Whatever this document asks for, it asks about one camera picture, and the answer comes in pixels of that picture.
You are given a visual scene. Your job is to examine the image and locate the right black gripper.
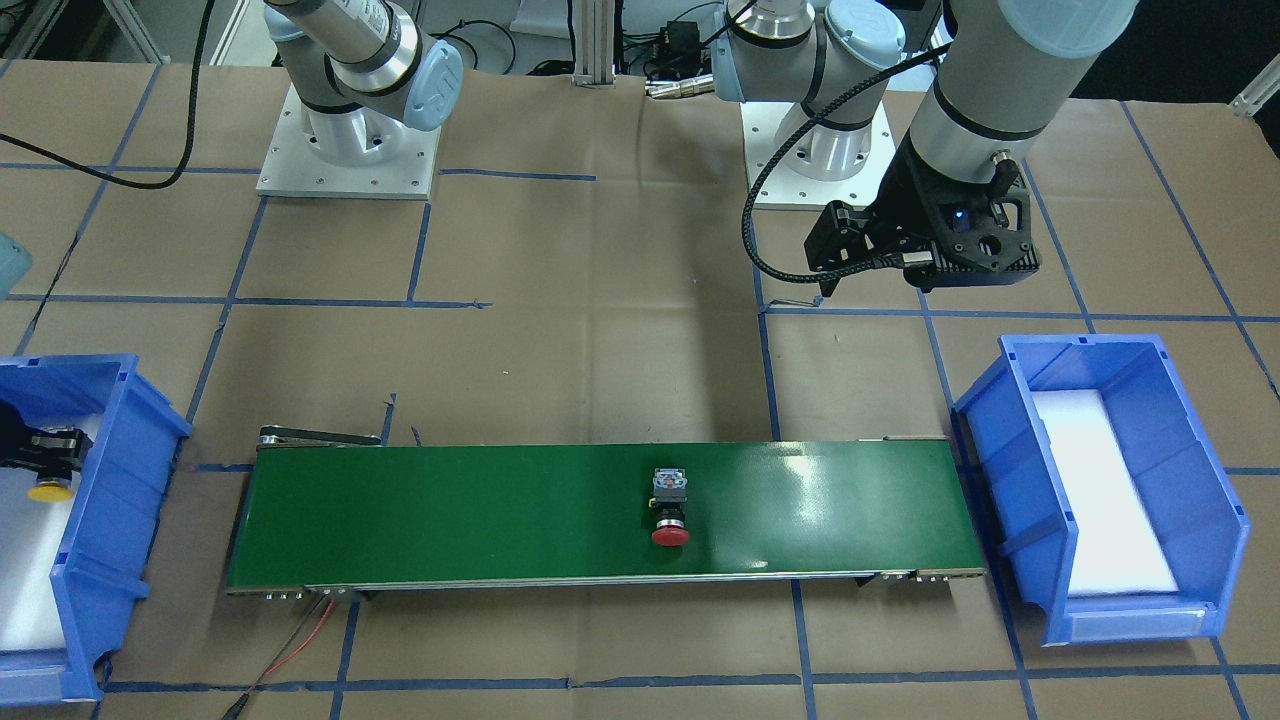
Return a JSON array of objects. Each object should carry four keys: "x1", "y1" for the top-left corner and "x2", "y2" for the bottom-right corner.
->
[{"x1": 1, "y1": 405, "x2": 93, "y2": 483}]

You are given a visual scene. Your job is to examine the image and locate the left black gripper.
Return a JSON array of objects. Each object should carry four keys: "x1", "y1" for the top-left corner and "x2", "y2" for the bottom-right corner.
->
[{"x1": 804, "y1": 135, "x2": 951, "y2": 274}]

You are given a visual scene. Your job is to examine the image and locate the yellow push button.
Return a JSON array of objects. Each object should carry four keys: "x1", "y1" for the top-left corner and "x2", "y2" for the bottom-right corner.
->
[{"x1": 28, "y1": 478, "x2": 76, "y2": 503}]

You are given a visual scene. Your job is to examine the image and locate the red push button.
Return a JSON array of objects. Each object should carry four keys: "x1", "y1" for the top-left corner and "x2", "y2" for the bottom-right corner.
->
[{"x1": 649, "y1": 468, "x2": 690, "y2": 548}]

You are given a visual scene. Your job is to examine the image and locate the blue bin with buttons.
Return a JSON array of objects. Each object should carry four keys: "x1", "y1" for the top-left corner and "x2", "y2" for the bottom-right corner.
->
[{"x1": 956, "y1": 334, "x2": 1251, "y2": 646}]

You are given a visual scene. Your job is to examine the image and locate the blue empty bin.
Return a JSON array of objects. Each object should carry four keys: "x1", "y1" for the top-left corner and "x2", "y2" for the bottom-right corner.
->
[{"x1": 1, "y1": 354, "x2": 191, "y2": 707}]

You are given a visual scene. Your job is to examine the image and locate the green conveyor belt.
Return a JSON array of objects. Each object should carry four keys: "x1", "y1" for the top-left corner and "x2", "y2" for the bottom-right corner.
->
[{"x1": 227, "y1": 438, "x2": 986, "y2": 594}]

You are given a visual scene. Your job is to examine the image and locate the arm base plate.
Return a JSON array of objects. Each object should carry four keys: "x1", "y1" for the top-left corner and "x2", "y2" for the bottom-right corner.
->
[
  {"x1": 256, "y1": 87, "x2": 442, "y2": 201},
  {"x1": 741, "y1": 102, "x2": 896, "y2": 211}
]

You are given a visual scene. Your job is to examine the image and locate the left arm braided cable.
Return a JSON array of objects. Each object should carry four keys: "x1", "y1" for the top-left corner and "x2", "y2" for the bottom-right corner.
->
[{"x1": 742, "y1": 40, "x2": 956, "y2": 283}]

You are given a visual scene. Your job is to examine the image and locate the red black conveyor wires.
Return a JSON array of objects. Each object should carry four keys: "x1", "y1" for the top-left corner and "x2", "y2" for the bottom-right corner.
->
[{"x1": 221, "y1": 592, "x2": 346, "y2": 720}]

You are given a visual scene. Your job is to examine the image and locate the aluminium frame post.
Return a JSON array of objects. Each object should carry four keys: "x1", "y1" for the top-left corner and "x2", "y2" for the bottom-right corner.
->
[{"x1": 567, "y1": 1, "x2": 622, "y2": 87}]

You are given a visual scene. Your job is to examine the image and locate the black braided cable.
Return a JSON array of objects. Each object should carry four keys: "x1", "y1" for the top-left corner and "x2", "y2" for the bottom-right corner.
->
[{"x1": 0, "y1": 0, "x2": 219, "y2": 191}]

